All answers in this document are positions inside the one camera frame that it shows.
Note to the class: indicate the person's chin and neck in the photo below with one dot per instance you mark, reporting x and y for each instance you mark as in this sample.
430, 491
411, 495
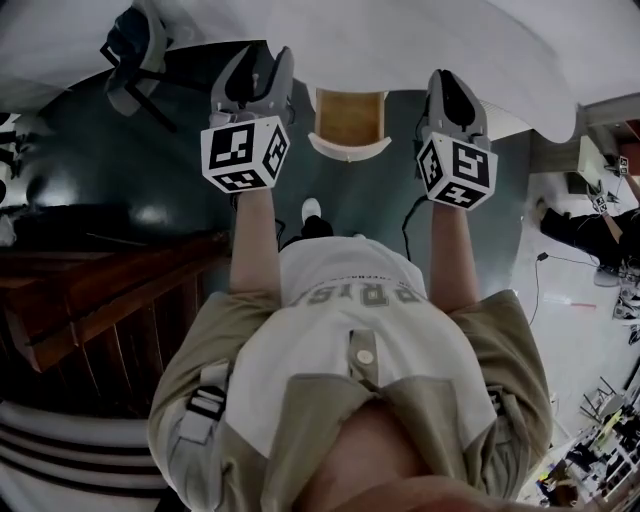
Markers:
380, 450

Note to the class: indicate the dark wooden bed frame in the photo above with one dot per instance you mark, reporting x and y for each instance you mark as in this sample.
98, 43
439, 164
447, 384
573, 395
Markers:
100, 300

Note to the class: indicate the white flat box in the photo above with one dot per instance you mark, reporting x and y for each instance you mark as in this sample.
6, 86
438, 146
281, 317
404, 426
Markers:
592, 155

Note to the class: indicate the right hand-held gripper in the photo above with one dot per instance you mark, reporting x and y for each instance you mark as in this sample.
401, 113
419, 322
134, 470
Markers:
467, 167

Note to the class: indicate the white black striped bedding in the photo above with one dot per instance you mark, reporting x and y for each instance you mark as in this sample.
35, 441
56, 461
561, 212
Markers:
75, 440

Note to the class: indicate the person's white and khaki shirt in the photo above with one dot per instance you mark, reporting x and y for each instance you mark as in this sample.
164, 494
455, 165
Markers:
320, 340

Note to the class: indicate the person's left forearm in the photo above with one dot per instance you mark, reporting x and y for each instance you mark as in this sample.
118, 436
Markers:
255, 245

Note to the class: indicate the person's right forearm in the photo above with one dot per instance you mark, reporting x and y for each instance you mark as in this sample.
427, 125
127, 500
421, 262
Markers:
452, 255

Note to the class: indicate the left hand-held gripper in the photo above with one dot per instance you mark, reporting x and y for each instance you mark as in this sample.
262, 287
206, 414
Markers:
230, 145

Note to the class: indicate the red strip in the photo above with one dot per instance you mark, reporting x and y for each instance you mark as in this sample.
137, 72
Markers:
586, 303

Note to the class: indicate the person's white shoe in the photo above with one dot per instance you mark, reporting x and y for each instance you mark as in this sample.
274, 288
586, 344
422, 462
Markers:
311, 207
357, 235

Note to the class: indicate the person's left white shoe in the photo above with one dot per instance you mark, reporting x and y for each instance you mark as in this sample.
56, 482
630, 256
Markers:
311, 207

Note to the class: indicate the person's black trousers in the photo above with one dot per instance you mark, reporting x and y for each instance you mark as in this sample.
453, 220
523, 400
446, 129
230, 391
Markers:
316, 229

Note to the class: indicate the person's right white shoe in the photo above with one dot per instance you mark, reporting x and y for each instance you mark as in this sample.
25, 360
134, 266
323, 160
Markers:
357, 235

